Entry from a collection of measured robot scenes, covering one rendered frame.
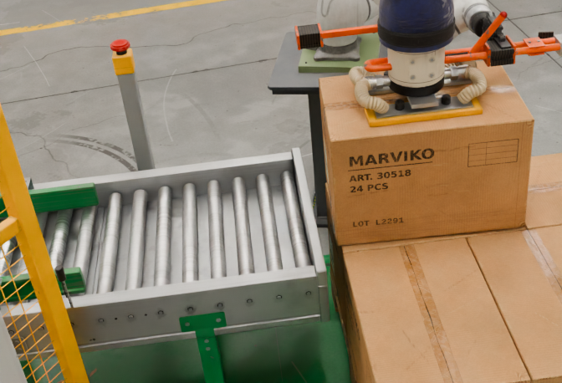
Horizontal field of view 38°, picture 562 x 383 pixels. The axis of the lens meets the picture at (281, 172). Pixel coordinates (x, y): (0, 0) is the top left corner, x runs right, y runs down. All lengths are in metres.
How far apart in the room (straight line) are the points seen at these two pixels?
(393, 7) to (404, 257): 0.78
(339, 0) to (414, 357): 1.44
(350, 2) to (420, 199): 0.93
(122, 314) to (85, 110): 2.43
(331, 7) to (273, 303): 1.20
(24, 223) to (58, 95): 2.88
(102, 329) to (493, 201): 1.27
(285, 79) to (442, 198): 0.92
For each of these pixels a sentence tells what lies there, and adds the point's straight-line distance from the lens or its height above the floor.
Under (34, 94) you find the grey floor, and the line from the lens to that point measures 5.11.
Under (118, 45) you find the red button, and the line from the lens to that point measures 2.93.
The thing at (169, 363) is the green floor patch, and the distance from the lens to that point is 3.10.
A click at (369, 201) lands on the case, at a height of 0.72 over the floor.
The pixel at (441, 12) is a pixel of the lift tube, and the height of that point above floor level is 1.27.
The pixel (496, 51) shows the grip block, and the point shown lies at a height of 1.11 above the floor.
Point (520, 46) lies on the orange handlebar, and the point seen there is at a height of 1.09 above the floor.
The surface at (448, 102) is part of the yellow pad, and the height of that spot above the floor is 0.99.
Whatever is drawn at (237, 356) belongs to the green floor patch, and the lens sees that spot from 3.06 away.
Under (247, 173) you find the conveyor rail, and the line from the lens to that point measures 2.98.
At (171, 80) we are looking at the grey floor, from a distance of 4.95.
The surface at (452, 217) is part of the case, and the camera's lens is 2.62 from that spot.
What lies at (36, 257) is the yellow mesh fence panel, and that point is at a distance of 2.27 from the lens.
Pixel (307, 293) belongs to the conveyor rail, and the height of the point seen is 0.53.
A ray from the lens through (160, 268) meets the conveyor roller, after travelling 2.63.
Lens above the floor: 2.21
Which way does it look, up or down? 34 degrees down
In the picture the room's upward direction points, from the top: 6 degrees counter-clockwise
